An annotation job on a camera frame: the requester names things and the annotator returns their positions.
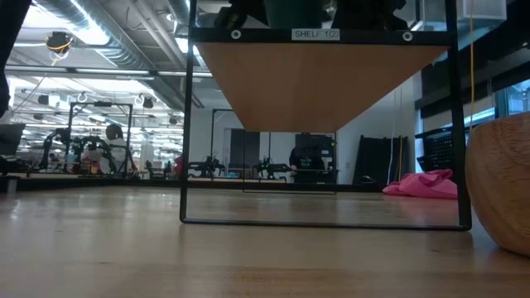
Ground black background rig frame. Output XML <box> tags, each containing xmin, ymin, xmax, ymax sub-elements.
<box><xmin>68</xmin><ymin>101</ymin><xmax>134</xmax><ymax>179</ymax></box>

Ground white shelf label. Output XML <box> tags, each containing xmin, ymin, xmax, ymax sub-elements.
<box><xmin>291</xmin><ymin>28</ymin><xmax>341</xmax><ymax>41</ymax></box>

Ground person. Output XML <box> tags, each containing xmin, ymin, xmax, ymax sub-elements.
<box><xmin>99</xmin><ymin>123</ymin><xmax>129</xmax><ymax>175</ymax></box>
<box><xmin>288</xmin><ymin>142</ymin><xmax>328</xmax><ymax>185</ymax></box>

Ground wooden bowl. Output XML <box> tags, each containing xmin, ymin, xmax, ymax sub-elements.
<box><xmin>464</xmin><ymin>111</ymin><xmax>530</xmax><ymax>257</ymax></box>

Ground black frame wooden shelf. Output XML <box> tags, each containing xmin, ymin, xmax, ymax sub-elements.
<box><xmin>179</xmin><ymin>0</ymin><xmax>473</xmax><ymax>232</ymax></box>

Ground black leaning panels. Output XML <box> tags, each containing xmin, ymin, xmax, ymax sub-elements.
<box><xmin>353</xmin><ymin>134</ymin><xmax>410</xmax><ymax>186</ymax></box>

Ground black perforated panel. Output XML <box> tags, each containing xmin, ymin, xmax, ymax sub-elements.
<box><xmin>416</xmin><ymin>127</ymin><xmax>469</xmax><ymax>173</ymax></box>

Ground hanging cord reel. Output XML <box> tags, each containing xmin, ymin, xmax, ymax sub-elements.
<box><xmin>44</xmin><ymin>31</ymin><xmax>75</xmax><ymax>55</ymax></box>

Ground pink cloth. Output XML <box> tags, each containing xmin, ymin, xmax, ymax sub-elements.
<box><xmin>381</xmin><ymin>168</ymin><xmax>459</xmax><ymax>200</ymax></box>

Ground dark monitor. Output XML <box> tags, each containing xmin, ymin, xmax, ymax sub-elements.
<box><xmin>0</xmin><ymin>123</ymin><xmax>27</xmax><ymax>157</ymax></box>

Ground dark mug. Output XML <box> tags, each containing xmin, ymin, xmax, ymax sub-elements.
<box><xmin>214</xmin><ymin>0</ymin><xmax>267</xmax><ymax>29</ymax></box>

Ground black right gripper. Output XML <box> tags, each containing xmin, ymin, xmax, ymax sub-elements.
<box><xmin>330</xmin><ymin>0</ymin><xmax>409</xmax><ymax>29</ymax></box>

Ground green cup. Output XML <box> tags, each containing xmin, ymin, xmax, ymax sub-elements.
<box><xmin>263</xmin><ymin>0</ymin><xmax>325</xmax><ymax>29</ymax></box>

